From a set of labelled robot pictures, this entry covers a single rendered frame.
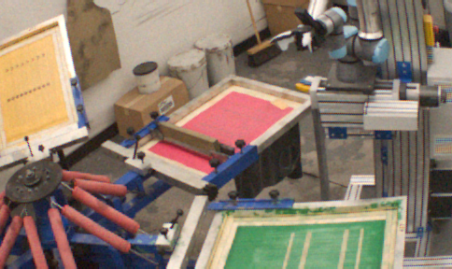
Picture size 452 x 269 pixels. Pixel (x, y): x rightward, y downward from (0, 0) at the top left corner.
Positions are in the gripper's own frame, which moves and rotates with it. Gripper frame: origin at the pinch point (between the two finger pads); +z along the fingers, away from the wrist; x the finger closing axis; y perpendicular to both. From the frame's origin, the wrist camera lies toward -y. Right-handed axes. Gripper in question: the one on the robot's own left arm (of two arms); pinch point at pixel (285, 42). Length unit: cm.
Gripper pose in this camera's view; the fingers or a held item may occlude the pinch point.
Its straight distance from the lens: 224.5
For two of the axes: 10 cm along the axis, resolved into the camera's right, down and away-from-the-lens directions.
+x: -7.0, -1.2, 7.1
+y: 2.8, 8.6, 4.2
